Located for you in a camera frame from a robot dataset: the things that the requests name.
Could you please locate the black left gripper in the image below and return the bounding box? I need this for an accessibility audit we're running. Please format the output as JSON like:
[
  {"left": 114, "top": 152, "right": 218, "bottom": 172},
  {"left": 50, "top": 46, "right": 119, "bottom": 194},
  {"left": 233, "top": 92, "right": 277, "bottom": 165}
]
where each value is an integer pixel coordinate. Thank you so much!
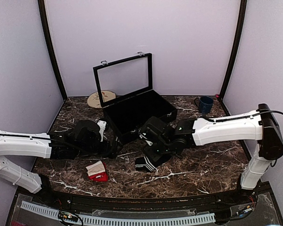
[{"left": 75, "top": 139, "right": 123, "bottom": 159}]

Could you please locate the black white-striped sock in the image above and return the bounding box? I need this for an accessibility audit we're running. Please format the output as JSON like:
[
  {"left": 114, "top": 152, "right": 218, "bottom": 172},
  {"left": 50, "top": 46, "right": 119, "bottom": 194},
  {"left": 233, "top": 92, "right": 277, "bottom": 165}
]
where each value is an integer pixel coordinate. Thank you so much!
[{"left": 134, "top": 156, "right": 157, "bottom": 172}]

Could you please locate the red and white sock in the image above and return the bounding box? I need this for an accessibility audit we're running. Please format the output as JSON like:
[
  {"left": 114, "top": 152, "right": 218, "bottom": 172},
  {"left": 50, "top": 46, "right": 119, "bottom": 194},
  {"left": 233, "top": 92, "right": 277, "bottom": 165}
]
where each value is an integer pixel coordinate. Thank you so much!
[{"left": 85, "top": 161, "right": 108, "bottom": 182}]

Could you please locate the black compartment display box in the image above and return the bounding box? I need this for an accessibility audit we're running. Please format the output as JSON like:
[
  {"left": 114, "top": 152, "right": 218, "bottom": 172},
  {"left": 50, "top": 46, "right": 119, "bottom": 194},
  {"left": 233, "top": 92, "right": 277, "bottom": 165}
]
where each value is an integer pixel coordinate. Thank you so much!
[{"left": 93, "top": 52, "right": 177, "bottom": 145}]

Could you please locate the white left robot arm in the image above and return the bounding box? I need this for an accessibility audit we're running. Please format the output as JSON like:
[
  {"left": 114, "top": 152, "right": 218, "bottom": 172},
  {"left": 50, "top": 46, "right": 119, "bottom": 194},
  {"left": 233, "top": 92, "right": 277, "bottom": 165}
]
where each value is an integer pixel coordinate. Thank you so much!
[{"left": 0, "top": 120, "right": 122, "bottom": 205}]

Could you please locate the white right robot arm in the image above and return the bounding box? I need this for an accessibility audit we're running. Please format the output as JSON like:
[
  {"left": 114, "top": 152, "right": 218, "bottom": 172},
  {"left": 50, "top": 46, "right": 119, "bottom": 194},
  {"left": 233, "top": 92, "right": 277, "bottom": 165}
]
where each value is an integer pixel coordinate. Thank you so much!
[{"left": 135, "top": 104, "right": 283, "bottom": 204}]

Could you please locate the floral ceramic plate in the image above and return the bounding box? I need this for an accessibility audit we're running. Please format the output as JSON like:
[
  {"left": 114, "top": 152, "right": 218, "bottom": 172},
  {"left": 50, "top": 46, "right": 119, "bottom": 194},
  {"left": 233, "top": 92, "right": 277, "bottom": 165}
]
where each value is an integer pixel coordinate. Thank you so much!
[{"left": 87, "top": 90, "right": 116, "bottom": 109}]

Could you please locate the blue enamel mug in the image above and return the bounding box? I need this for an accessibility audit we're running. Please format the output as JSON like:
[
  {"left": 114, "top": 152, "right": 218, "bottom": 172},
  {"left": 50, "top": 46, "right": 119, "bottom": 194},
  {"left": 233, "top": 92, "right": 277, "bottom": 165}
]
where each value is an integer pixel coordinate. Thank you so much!
[{"left": 194, "top": 96, "right": 214, "bottom": 114}]

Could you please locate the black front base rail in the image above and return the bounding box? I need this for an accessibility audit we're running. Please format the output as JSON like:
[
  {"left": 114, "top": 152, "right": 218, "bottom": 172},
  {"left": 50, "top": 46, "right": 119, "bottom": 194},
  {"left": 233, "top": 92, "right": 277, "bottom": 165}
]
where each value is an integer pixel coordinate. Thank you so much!
[{"left": 33, "top": 190, "right": 258, "bottom": 212}]

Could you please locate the white slotted cable duct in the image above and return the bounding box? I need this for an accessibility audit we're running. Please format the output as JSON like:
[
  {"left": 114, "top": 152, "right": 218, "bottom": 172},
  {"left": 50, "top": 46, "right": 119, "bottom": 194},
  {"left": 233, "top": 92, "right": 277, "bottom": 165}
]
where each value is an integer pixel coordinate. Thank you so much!
[{"left": 20, "top": 201, "right": 216, "bottom": 226}]

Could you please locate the black left frame post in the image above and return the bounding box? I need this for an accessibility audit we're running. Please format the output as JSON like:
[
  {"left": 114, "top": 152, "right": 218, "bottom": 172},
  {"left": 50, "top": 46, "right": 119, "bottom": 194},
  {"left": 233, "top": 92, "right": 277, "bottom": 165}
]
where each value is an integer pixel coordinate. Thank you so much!
[{"left": 37, "top": 0, "right": 67, "bottom": 102}]

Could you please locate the black frame post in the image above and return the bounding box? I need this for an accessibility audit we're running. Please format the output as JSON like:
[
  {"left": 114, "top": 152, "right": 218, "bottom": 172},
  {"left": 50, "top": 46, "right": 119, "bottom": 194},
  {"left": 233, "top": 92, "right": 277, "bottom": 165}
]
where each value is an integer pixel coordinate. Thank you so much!
[
  {"left": 37, "top": 0, "right": 67, "bottom": 102},
  {"left": 219, "top": 0, "right": 247, "bottom": 101}
]

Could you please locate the black right frame post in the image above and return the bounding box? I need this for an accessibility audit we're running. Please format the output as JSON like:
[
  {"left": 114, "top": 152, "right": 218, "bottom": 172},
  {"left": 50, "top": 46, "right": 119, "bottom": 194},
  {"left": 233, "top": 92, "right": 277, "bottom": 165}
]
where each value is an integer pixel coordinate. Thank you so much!
[{"left": 219, "top": 0, "right": 247, "bottom": 101}]

